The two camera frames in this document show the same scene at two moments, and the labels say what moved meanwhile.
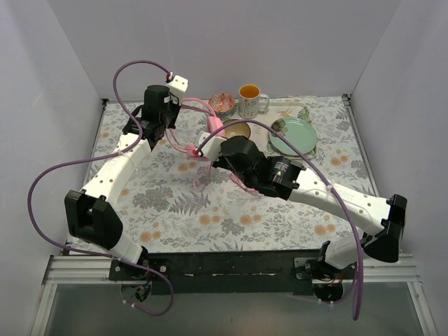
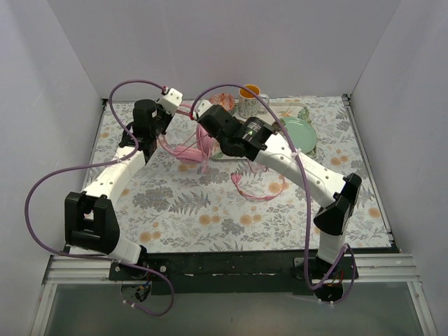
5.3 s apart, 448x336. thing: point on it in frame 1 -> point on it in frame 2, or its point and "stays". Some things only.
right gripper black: [221, 163] -> [204, 117]
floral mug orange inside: [250, 100] stays
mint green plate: [302, 132] stays
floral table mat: [177, 200] stays
